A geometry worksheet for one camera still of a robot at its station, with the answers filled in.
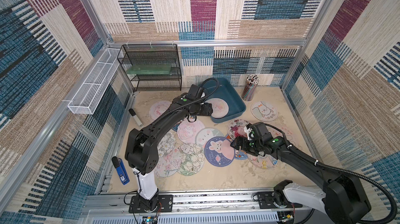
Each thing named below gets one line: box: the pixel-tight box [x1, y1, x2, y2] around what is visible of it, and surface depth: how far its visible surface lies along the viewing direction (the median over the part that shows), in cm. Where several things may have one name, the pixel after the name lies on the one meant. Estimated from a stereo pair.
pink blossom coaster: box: [154, 146, 183, 178], surface depth 87 cm
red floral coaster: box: [227, 118, 249, 140], surface depth 101 cm
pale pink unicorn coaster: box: [204, 97, 230, 119], surface depth 111 cm
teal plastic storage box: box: [205, 78, 247, 124], surface depth 114 cm
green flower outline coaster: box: [177, 142, 206, 177], surface depth 89 cm
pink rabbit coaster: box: [267, 124, 298, 145], surface depth 97 cm
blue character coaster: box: [225, 133, 249, 160], surface depth 89 cm
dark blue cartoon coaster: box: [171, 118, 184, 132], surface depth 101 cm
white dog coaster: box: [251, 100, 278, 122], surface depth 110 cm
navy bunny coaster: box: [204, 135, 236, 168], surface depth 91 cm
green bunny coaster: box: [195, 127, 224, 151], surface depth 98 cm
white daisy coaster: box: [157, 131, 177, 158], surface depth 93 cm
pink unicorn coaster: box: [177, 118, 206, 145], surface depth 101 cm
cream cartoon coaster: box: [246, 153, 279, 169], surface depth 87 cm
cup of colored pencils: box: [241, 74, 260, 102], surface depth 104 cm
